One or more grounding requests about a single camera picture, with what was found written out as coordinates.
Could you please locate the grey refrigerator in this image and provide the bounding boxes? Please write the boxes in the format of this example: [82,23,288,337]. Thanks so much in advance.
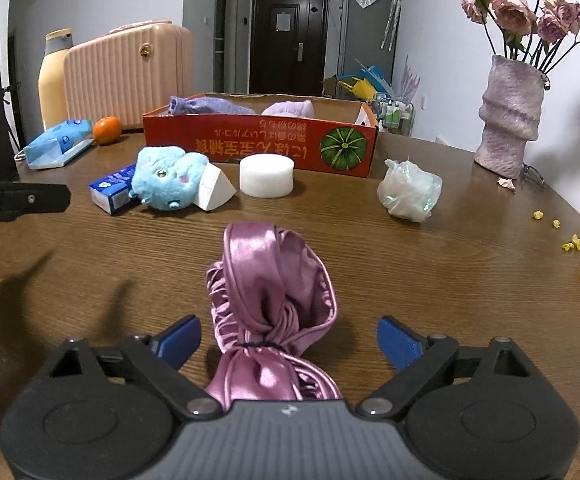
[336,0,402,96]

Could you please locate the blue tissue pack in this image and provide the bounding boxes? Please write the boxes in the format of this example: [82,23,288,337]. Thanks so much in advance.
[22,119,95,170]

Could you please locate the orange cardboard box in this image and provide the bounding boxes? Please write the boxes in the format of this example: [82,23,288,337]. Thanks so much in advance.
[142,92,380,180]

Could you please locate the light blue plush toy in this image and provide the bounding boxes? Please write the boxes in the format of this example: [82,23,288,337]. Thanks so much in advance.
[129,145,211,211]

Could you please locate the wire rack with bottles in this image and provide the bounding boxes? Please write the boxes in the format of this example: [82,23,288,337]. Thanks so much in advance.
[370,92,416,136]

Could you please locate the small blue paper box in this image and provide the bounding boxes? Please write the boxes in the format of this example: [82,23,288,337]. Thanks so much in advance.
[89,164,143,216]

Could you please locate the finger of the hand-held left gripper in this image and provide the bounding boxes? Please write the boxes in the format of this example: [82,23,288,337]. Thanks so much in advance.
[0,183,71,216]

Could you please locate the yellow bottle with grey collar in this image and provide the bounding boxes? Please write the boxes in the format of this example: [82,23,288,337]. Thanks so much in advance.
[37,28,73,131]

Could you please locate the dark brown door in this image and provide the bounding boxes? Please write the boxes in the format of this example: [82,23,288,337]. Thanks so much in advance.
[251,0,331,96]

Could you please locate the black eyeglasses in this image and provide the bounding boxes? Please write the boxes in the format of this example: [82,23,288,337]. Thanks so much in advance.
[520,164,547,187]

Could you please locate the pink ribbed suitcase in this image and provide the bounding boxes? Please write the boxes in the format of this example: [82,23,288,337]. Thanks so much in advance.
[63,21,194,131]

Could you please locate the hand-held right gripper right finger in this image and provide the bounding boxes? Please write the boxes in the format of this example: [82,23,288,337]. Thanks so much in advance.
[355,315,538,418]

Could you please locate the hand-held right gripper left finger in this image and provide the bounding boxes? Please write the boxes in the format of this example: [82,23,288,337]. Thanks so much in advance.
[45,315,223,418]

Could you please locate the scattered yellow flower bits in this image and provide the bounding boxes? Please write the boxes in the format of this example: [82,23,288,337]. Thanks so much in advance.
[533,209,580,262]

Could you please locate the white foam cylinder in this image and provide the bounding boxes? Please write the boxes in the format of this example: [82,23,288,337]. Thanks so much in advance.
[239,154,295,199]

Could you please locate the mauve satin bonnet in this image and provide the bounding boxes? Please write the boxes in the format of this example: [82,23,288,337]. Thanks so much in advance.
[205,221,343,402]

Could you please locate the hanging white umbrellas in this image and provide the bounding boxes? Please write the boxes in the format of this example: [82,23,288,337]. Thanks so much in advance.
[381,0,402,52]

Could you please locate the clear plastic bag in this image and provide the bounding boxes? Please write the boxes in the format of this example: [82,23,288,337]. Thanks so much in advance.
[376,157,443,223]

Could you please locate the white foam wedge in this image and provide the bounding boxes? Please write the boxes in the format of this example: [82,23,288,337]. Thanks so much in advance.
[192,164,237,212]

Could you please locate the orange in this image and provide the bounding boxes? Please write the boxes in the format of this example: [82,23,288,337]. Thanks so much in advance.
[92,116,122,146]

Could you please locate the dried pink roses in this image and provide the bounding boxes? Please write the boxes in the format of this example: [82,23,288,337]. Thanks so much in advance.
[410,0,580,73]

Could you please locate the lilac fuzzy vase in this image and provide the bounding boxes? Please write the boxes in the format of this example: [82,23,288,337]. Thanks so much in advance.
[474,54,551,180]

